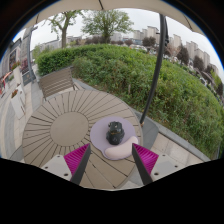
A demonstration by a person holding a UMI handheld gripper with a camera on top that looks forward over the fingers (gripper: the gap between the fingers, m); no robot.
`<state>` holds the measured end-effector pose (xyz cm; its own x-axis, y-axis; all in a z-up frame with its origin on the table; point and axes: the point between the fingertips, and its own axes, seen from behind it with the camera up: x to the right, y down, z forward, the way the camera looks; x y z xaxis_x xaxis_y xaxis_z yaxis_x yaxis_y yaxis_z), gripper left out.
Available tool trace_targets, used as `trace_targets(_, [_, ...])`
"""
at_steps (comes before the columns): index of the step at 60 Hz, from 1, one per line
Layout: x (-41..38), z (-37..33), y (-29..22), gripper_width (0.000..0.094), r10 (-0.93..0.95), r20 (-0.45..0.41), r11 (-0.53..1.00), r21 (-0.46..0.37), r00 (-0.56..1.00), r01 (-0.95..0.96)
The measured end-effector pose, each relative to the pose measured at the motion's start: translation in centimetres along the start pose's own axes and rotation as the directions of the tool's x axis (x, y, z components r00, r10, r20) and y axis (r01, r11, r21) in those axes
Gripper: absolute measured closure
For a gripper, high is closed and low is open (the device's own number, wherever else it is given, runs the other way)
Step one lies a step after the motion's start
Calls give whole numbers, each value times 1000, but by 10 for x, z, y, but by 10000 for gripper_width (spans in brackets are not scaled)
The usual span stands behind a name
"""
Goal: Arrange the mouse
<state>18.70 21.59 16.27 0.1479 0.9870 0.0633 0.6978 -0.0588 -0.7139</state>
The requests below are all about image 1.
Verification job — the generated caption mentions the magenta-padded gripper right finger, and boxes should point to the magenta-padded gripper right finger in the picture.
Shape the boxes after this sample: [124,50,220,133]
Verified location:
[131,143,188,186]

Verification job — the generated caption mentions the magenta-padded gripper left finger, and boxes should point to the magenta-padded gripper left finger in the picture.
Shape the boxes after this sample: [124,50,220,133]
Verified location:
[41,143,92,186]

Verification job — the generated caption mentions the black computer mouse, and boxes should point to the black computer mouse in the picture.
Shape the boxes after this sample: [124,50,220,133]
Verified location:
[105,120,126,146]

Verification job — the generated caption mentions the lilac mouse pad with wrist rest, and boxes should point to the lilac mouse pad with wrist rest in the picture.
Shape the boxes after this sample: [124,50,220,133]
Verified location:
[89,115,139,161]

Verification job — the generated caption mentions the grey slatted outdoor chair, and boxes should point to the grey slatted outdoor chair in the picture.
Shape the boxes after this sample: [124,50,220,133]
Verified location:
[38,67,84,102]

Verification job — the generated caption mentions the white flower planter box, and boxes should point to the white flower planter box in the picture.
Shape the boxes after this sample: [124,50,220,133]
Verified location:
[9,87,27,120]

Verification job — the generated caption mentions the dark curved parasol pole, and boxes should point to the dark curved parasol pole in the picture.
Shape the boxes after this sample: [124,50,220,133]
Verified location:
[139,13,170,127]

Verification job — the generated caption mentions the distant apartment buildings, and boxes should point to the distant apartment buildings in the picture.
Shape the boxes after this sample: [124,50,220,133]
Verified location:
[133,25,221,78]

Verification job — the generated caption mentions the tall grey sign pillar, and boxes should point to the tall grey sign pillar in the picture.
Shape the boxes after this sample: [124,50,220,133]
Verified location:
[19,26,38,86]

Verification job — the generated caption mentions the thin sparse-leaved tree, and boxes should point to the thin sparse-leaved tree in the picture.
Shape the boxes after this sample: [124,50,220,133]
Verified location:
[44,9,84,49]

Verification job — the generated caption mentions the round leafy tree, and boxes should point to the round leafy tree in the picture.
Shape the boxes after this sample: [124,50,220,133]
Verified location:
[81,9,134,44]

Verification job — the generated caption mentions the beige parasol canopy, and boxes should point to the beige parasol canopy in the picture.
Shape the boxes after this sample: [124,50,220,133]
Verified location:
[23,0,204,36]

